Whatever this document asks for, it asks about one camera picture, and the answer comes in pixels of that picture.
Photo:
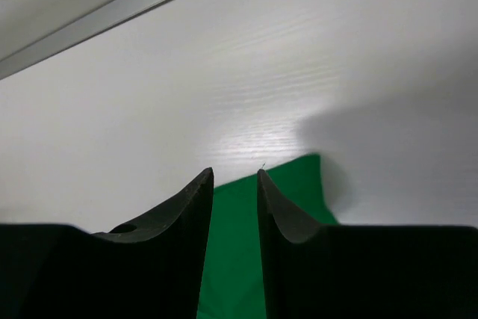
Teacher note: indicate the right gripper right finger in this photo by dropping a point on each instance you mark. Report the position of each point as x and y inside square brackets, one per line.
[317, 270]

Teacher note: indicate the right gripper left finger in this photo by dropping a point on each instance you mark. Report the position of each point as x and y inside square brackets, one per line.
[148, 267]

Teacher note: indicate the green t shirt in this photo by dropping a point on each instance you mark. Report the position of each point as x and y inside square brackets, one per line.
[232, 281]

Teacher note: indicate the aluminium table edge rail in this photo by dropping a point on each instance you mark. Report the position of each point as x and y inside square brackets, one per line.
[94, 22]

